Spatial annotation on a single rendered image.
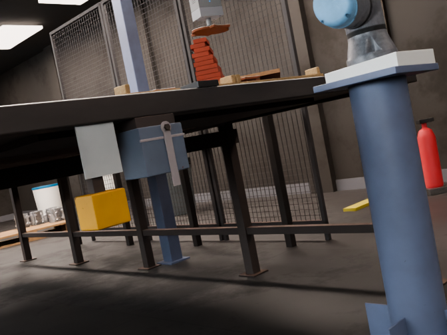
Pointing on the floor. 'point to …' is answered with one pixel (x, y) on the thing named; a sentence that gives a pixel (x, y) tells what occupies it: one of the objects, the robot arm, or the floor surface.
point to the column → (397, 202)
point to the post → (139, 76)
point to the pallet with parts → (38, 223)
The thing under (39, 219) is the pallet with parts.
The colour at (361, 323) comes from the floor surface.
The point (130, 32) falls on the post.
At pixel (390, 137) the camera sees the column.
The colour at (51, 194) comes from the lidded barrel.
